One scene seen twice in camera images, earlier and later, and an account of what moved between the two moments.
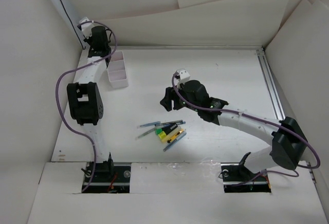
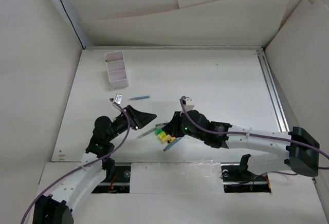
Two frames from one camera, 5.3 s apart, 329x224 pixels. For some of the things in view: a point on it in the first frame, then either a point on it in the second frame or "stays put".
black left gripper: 89,40 → 139,119
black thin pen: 169,122 stays put
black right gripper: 166,101 → 172,127
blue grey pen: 173,143 stays put
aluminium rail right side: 271,86 stays put
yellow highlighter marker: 164,137 stays put
